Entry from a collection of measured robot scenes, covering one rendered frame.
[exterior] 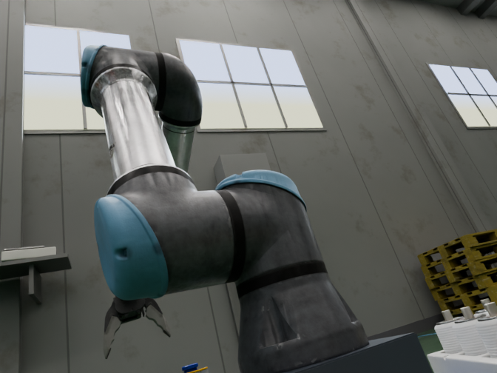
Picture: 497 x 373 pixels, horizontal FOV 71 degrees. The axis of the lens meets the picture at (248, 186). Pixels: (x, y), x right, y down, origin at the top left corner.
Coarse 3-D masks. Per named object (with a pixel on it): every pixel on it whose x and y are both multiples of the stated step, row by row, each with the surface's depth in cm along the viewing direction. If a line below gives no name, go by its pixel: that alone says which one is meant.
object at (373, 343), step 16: (400, 336) 37; (416, 336) 36; (352, 352) 34; (368, 352) 34; (384, 352) 34; (400, 352) 35; (416, 352) 35; (304, 368) 32; (320, 368) 32; (336, 368) 32; (352, 368) 32; (368, 368) 33; (384, 368) 34; (400, 368) 34; (416, 368) 35
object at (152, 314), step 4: (148, 308) 88; (152, 308) 88; (148, 312) 87; (152, 312) 88; (156, 312) 88; (148, 316) 87; (152, 316) 87; (156, 316) 88; (160, 316) 88; (156, 320) 87; (160, 320) 87; (164, 320) 87; (160, 324) 87; (164, 324) 87; (164, 328) 86; (168, 328) 87; (164, 332) 87; (168, 332) 87; (168, 336) 87
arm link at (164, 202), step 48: (96, 48) 63; (96, 96) 61; (144, 96) 59; (144, 144) 47; (144, 192) 39; (192, 192) 41; (96, 240) 42; (144, 240) 34; (192, 240) 36; (144, 288) 35; (192, 288) 39
